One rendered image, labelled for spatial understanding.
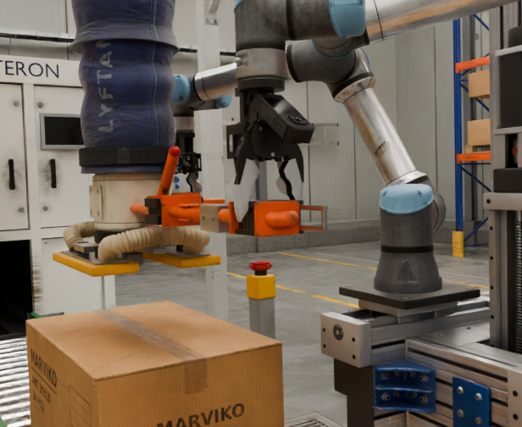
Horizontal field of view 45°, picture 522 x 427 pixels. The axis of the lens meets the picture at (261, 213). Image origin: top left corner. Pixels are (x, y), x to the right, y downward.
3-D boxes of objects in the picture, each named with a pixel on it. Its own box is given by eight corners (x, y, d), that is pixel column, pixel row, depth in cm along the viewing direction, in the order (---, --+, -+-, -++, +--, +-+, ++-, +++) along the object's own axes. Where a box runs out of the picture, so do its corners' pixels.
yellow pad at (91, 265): (52, 260, 153) (51, 240, 152) (92, 257, 158) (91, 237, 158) (91, 277, 124) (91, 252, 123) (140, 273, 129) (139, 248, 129)
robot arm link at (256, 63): (295, 50, 93) (247, 46, 88) (296, 81, 93) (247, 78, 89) (269, 59, 99) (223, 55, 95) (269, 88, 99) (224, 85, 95)
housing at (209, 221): (197, 230, 107) (197, 204, 106) (232, 228, 110) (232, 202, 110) (216, 233, 101) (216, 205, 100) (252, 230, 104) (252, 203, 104)
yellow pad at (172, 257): (127, 254, 163) (126, 235, 162) (163, 252, 168) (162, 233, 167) (180, 268, 134) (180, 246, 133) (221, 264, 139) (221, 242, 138)
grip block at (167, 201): (143, 225, 125) (142, 196, 125) (188, 223, 130) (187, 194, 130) (159, 227, 118) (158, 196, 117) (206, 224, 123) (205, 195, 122)
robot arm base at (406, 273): (408, 280, 152) (408, 239, 151) (457, 288, 139) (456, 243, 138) (360, 286, 144) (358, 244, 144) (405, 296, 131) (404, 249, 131)
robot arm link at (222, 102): (214, 106, 167) (180, 109, 172) (234, 109, 178) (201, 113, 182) (213, 76, 167) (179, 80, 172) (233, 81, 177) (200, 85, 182)
